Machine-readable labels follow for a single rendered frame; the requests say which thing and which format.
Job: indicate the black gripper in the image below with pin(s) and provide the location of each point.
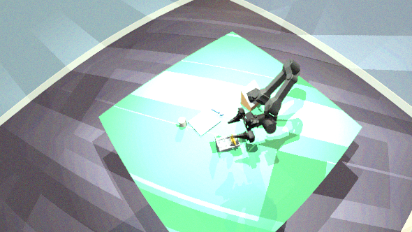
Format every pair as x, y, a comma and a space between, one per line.
249, 135

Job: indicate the white dish rack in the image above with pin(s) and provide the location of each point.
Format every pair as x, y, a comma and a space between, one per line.
224, 144

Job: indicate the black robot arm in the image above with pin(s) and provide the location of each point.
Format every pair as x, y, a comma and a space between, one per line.
287, 76

